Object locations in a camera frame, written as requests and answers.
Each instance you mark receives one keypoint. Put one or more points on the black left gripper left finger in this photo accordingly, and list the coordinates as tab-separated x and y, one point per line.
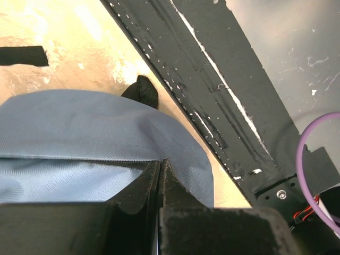
132	225

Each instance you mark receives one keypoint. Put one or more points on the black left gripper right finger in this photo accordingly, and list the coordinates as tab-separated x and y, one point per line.
173	193

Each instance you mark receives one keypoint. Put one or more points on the blue-grey fabric backpack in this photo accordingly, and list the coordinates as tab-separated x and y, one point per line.
77	145

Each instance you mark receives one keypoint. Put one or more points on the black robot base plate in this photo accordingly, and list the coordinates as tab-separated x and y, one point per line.
249	75

